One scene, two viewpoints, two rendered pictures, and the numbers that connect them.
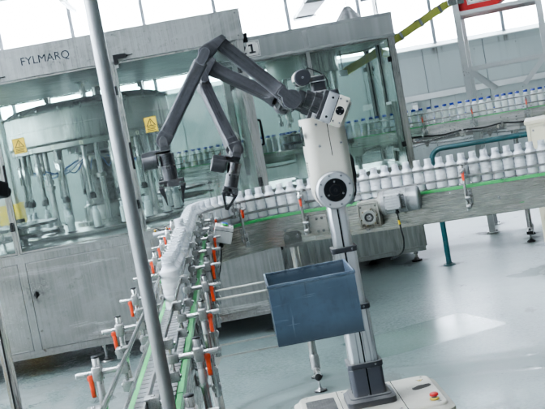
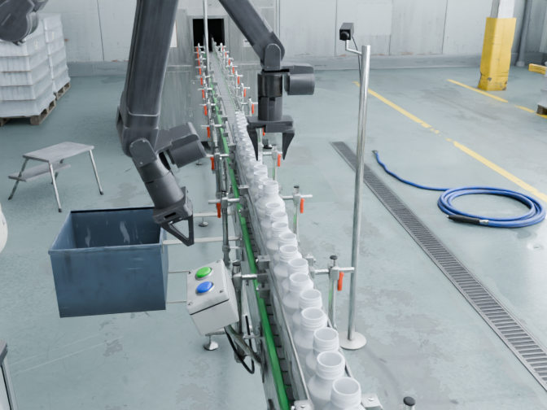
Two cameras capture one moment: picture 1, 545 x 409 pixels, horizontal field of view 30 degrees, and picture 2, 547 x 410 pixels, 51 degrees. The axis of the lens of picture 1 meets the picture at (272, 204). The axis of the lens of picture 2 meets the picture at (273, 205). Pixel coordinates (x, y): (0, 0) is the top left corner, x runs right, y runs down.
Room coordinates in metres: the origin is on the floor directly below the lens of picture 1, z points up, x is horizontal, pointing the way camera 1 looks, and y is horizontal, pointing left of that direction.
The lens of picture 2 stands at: (5.34, 0.25, 1.65)
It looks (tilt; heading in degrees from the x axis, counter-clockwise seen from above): 21 degrees down; 174
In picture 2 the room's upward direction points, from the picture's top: straight up
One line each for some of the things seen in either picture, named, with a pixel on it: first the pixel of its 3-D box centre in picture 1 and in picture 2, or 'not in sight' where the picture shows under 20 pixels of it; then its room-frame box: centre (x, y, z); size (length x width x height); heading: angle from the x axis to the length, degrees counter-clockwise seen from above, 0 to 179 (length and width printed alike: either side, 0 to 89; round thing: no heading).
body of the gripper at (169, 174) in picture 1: (169, 174); (269, 111); (4.03, 0.38, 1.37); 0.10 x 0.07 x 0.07; 92
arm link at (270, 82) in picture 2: (165, 160); (273, 84); (4.03, 0.38, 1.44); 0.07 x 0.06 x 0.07; 93
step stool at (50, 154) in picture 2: not in sight; (52, 172); (0.76, -1.08, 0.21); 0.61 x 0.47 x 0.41; 55
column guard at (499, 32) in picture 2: not in sight; (496, 54); (-3.59, 4.70, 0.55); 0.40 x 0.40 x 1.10; 2
